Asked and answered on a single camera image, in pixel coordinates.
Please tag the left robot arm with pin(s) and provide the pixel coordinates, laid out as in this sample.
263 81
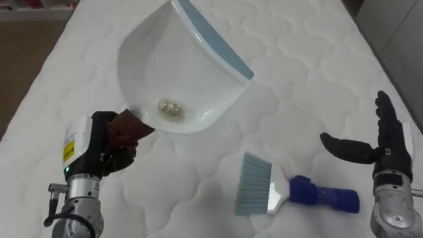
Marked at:
81 208

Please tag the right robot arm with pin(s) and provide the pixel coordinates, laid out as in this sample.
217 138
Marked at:
393 208

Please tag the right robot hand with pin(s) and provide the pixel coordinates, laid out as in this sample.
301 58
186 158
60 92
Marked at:
391 145

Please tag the crumpled paper scrap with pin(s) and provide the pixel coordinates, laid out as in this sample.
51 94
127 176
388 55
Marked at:
170 107

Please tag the white dustpan with blue lip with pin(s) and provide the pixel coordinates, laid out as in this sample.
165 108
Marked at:
178 66

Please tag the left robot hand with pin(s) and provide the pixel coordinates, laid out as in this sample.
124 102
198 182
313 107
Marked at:
99 145

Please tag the bed with white quilted mattress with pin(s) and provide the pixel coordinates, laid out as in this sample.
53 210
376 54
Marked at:
211 132

